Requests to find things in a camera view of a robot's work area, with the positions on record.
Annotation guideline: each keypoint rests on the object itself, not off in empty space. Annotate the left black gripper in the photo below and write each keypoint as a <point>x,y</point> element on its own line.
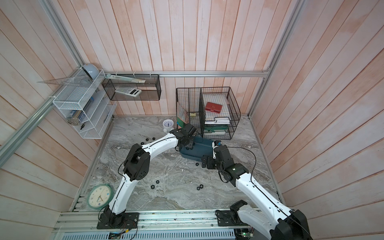
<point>190,145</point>

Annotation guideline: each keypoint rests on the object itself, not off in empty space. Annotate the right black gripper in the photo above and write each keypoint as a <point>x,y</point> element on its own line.
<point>204,161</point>

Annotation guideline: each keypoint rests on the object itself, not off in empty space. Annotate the dark teal storage box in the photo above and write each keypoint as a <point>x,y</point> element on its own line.
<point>202,147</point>

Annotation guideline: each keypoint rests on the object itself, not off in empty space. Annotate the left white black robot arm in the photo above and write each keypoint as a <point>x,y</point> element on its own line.
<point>136,167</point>

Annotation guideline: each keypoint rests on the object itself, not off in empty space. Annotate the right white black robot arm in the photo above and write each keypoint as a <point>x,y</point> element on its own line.
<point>274,220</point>

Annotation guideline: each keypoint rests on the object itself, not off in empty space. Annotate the small white alarm clock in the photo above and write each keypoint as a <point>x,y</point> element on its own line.
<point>168,125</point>

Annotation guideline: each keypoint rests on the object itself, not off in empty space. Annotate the white tray in organizer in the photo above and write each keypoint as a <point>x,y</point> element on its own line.
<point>219,121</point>

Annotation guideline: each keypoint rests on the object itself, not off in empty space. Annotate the red wallet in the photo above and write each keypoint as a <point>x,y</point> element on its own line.
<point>213,107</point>

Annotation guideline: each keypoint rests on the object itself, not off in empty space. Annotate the white calculator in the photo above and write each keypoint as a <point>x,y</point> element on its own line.
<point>128,91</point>

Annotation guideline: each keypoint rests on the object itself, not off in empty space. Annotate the clear plastic ruler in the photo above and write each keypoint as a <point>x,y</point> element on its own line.
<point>122,78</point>

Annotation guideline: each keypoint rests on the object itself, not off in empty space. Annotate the grey computer mouse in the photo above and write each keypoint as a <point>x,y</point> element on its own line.
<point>91,70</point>

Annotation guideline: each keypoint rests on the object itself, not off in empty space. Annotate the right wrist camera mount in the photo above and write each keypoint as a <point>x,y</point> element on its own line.
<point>215,144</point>

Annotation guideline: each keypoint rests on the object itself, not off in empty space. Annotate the black wire desk organizer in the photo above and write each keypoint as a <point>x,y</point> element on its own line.
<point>191,102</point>

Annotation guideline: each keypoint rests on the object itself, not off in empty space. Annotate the black wire wall basket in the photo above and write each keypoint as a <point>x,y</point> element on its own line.
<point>151,89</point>

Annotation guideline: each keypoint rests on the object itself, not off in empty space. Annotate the green round wall clock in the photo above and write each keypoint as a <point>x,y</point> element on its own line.
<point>100,196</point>

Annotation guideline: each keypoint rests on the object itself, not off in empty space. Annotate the white wire wall shelf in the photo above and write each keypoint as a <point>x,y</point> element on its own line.
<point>85,105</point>

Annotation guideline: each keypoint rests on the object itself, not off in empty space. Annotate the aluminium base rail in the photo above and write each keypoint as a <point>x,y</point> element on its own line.
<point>79,222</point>

